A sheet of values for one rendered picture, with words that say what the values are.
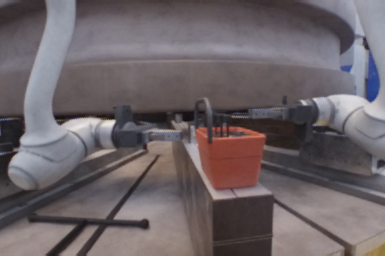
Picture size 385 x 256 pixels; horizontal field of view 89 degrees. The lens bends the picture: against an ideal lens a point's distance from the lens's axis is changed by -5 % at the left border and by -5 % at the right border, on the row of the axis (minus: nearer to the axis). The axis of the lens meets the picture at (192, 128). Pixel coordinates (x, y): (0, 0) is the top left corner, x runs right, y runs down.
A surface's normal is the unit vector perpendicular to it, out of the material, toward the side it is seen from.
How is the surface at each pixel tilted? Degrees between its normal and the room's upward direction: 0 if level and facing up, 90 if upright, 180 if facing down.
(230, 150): 97
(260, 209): 90
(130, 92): 90
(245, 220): 90
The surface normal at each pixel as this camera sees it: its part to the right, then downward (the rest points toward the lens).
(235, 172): 0.15, 0.22
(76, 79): -0.10, 0.11
